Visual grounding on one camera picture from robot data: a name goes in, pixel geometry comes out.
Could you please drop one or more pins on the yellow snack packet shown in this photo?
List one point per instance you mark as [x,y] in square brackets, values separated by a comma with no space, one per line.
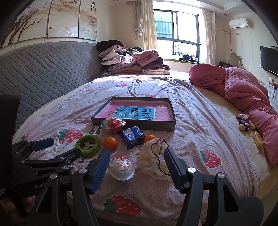
[258,140]

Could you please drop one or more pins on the black bag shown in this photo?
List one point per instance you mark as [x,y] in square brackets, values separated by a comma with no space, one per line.
[224,64]

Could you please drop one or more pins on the red toy egg packet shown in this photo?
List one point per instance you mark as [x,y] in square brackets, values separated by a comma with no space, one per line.
[114,125]

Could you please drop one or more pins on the white toy egg packet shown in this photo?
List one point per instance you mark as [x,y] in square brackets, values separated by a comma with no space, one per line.
[120,171]

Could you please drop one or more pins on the dark clothes on windowsill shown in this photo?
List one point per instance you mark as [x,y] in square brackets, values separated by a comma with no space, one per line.
[189,57]

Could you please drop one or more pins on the grey quilted headboard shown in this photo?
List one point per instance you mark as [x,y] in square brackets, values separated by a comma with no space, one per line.
[54,65]

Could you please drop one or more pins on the blue snack packet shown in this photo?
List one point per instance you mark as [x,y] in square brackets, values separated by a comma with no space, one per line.
[131,137]

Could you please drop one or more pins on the cream curtain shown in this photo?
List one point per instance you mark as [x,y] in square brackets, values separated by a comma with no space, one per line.
[147,26]
[208,37]

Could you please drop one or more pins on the pink quilted blanket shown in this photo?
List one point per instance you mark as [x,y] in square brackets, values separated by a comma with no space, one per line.
[239,87]

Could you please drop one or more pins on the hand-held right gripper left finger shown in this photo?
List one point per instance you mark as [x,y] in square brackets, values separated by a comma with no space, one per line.
[101,167]

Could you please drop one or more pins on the white air conditioner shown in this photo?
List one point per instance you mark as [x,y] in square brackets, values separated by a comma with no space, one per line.
[240,22]

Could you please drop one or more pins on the dark framed window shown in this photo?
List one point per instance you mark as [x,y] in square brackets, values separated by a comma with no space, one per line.
[186,32]

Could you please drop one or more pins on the flower wall painting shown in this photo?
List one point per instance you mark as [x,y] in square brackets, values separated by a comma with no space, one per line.
[54,19]

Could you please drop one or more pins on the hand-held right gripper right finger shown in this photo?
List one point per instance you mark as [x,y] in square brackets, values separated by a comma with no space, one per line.
[171,165]

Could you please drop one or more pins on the shallow cardboard box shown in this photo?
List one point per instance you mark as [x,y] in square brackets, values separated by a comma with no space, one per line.
[134,126]

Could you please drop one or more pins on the red and blue toy packets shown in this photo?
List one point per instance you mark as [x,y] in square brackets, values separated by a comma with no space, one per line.
[243,121]

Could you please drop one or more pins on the white cabinet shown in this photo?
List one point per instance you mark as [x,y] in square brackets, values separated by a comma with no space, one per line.
[271,90]

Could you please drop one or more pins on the cream bed sheet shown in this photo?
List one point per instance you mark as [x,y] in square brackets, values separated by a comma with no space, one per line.
[223,108]

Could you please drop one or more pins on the person's left hand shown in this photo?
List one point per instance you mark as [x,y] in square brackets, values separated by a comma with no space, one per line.
[29,201]

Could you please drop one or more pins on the black television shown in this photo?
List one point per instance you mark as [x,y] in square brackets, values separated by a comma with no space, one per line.
[270,59]

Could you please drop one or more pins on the pile of folded clothes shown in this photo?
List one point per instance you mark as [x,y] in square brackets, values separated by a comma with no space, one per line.
[130,63]

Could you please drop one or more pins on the orange tangerine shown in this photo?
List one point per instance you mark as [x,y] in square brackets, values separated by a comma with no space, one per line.
[149,138]
[110,143]

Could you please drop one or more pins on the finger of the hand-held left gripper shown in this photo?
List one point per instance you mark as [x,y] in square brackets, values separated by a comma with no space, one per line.
[43,144]
[65,155]

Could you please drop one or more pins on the strawberry printed bedsheet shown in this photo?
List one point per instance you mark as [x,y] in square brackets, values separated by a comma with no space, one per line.
[195,134]

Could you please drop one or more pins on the white curved chair back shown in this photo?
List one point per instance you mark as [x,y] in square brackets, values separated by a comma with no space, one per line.
[240,59]

